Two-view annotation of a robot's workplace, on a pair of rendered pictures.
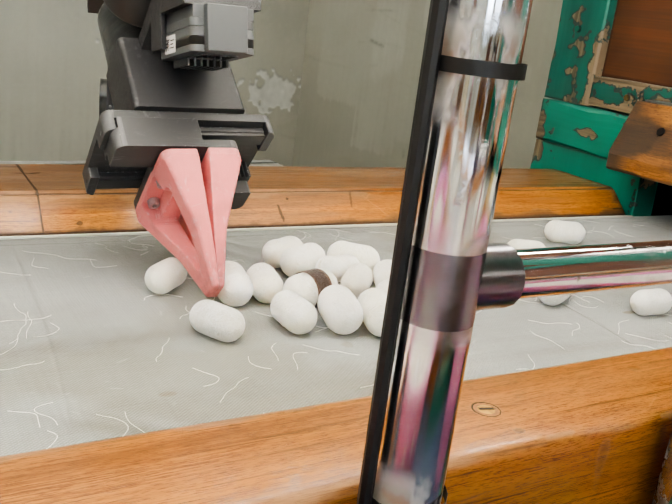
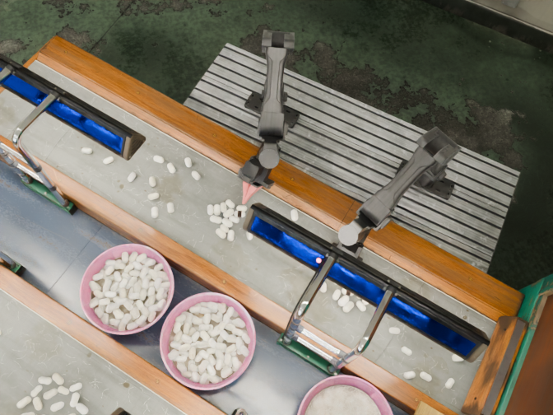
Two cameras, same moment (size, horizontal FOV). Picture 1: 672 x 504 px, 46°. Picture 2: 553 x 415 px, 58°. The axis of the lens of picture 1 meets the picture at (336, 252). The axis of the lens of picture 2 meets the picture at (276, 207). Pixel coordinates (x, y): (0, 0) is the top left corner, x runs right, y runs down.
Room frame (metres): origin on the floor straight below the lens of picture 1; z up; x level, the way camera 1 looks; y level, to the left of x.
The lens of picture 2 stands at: (0.01, -0.18, 2.21)
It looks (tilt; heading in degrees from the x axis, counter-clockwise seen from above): 66 degrees down; 55
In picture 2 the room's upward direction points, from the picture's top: 8 degrees clockwise
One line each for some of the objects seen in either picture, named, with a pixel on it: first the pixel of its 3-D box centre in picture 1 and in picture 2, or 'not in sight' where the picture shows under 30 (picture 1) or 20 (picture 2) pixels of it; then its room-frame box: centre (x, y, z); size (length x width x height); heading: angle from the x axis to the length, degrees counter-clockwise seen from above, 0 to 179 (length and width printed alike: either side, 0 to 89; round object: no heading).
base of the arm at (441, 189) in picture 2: not in sight; (428, 175); (0.91, 0.25, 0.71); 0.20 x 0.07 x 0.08; 126
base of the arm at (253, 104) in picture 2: not in sight; (272, 104); (0.56, 0.73, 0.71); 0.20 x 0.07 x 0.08; 126
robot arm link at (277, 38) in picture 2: not in sight; (275, 71); (0.54, 0.71, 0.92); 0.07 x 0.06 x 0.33; 149
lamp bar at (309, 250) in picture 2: not in sight; (362, 276); (0.39, -0.01, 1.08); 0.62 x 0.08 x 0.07; 122
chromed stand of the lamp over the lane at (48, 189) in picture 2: not in sight; (43, 144); (-0.19, 0.77, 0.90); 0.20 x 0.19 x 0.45; 122
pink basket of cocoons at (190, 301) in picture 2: not in sight; (209, 342); (0.01, 0.07, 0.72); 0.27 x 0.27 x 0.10
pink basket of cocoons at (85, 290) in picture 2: not in sight; (130, 291); (-0.13, 0.31, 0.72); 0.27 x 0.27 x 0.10
